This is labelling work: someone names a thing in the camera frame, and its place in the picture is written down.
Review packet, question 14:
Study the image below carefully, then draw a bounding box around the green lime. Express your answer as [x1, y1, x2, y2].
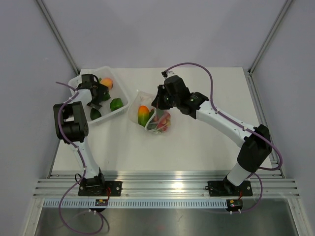
[102, 93, 111, 101]

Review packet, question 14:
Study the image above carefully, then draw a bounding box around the white plastic basket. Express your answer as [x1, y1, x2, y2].
[68, 66, 130, 125]

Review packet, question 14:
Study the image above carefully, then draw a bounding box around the yellow red mango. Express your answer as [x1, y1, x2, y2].
[137, 106, 150, 127]

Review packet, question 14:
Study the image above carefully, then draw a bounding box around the clear zip top bag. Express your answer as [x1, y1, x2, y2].
[127, 90, 171, 134]

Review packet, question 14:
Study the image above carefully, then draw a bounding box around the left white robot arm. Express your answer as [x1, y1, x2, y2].
[53, 74, 111, 197]

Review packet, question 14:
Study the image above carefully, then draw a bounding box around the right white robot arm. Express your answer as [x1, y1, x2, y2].
[152, 73, 271, 195]

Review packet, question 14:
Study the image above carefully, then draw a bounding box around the orange peach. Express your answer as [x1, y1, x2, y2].
[100, 77, 113, 90]

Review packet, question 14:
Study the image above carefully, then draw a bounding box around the green pepper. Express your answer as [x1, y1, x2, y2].
[110, 98, 124, 111]

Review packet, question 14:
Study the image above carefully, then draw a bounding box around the green avocado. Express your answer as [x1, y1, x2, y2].
[90, 108, 101, 120]

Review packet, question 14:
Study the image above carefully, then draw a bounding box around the left small circuit board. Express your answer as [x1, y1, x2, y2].
[95, 199, 108, 207]

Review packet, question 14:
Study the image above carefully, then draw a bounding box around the small circuit board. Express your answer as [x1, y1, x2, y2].
[226, 199, 243, 212]
[95, 199, 108, 207]

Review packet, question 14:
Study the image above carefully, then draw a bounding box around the right small circuit board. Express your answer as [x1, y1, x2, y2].
[226, 199, 243, 212]

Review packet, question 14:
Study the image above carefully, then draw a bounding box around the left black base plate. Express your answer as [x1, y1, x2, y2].
[78, 181, 123, 197]

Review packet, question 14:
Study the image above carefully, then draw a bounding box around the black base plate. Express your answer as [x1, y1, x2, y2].
[205, 180, 253, 197]
[78, 181, 123, 197]

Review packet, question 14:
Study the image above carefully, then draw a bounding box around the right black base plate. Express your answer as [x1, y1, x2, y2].
[205, 180, 253, 197]

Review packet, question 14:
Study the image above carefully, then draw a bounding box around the white slotted cable duct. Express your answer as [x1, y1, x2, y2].
[43, 199, 227, 209]

